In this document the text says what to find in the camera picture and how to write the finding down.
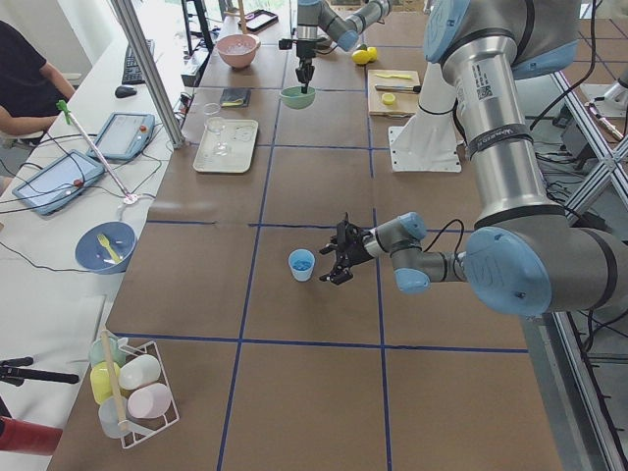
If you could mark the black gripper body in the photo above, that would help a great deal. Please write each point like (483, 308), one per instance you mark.
(362, 247)
(304, 52)

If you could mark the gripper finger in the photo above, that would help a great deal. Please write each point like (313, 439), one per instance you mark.
(300, 74)
(341, 271)
(308, 72)
(337, 243)

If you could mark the green bowl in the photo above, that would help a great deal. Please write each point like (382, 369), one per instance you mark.
(298, 97)

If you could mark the light blue cup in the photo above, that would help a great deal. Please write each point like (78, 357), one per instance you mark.
(301, 263)

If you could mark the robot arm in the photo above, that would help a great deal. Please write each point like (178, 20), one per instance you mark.
(523, 257)
(313, 15)

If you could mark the pink bowl with ice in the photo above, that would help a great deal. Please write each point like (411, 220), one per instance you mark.
(238, 50)

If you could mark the blue bowl with fork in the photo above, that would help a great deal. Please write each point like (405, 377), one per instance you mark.
(107, 248)

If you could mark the yellow lemon front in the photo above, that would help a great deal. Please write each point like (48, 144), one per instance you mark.
(361, 57)

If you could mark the yellow lemon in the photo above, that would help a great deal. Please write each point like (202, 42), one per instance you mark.
(361, 57)
(372, 53)

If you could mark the yellow lemon back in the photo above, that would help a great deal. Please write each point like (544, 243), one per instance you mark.
(372, 53)

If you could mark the grey yellow cloth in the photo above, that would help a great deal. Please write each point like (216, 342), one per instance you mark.
(235, 97)

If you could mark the steel muddler black cap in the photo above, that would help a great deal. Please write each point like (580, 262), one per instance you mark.
(399, 88)

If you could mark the lemon half slice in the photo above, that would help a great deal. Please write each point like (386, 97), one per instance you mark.
(388, 99)

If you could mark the wooden cutting board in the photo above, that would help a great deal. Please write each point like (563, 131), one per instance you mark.
(393, 93)

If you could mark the yellow plastic knife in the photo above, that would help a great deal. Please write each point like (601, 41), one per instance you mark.
(394, 76)

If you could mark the clear wine glass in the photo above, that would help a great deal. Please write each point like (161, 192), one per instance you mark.
(215, 124)

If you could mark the cream bear tray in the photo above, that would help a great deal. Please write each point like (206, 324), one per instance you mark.
(240, 135)

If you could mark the black keyboard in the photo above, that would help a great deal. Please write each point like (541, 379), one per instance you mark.
(132, 73)

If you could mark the black computer mouse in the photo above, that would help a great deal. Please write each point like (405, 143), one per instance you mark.
(125, 91)

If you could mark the far teach pendant tablet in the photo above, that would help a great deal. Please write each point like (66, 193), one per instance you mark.
(125, 135)

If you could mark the teach pendant tablet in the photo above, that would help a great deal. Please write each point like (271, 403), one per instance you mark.
(125, 135)
(57, 184)

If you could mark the pink rod green clip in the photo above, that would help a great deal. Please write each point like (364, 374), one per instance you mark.
(129, 197)

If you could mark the near teach pendant tablet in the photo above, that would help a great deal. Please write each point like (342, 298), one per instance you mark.
(57, 184)

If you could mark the seated person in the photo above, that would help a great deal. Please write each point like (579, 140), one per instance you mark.
(30, 86)

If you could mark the black tripod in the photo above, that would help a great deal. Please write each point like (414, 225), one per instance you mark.
(15, 371)

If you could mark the red fire extinguisher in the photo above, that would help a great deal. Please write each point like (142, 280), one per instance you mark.
(28, 438)

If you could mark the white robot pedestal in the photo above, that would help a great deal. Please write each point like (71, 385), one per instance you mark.
(427, 142)

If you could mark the aluminium frame post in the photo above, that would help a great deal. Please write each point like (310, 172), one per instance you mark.
(128, 20)

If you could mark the white wire cup rack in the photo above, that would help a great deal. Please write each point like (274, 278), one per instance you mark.
(131, 388)

